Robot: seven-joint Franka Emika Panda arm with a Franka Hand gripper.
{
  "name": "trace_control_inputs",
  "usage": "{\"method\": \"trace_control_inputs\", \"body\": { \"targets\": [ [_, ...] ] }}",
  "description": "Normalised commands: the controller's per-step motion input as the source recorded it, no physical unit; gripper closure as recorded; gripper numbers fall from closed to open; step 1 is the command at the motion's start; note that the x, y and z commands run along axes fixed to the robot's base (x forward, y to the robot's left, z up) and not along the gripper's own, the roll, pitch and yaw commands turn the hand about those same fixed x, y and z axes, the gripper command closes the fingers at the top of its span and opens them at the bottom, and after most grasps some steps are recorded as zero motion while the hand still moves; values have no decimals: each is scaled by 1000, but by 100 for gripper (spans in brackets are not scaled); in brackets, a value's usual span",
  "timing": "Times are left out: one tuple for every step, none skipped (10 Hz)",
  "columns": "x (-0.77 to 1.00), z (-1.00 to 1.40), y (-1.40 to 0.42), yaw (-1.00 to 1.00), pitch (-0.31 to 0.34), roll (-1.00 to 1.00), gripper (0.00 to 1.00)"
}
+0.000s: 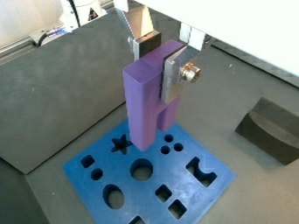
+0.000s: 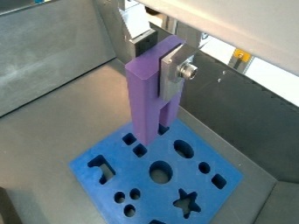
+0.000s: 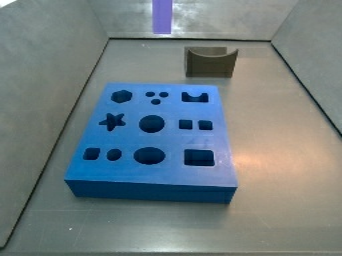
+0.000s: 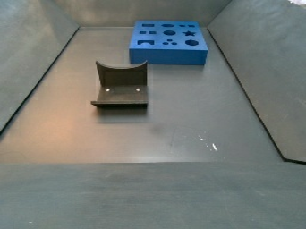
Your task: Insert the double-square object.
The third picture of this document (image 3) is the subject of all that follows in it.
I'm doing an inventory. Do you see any blue shape-sorting insertion board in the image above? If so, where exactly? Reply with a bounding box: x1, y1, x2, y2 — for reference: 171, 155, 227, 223
64, 83, 237, 204

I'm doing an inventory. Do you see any dark brown curved cradle block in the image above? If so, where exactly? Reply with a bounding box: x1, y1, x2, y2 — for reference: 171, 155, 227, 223
184, 47, 239, 78

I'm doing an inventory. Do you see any purple vertical strip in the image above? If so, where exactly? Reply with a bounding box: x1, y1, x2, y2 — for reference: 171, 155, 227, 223
152, 0, 172, 34

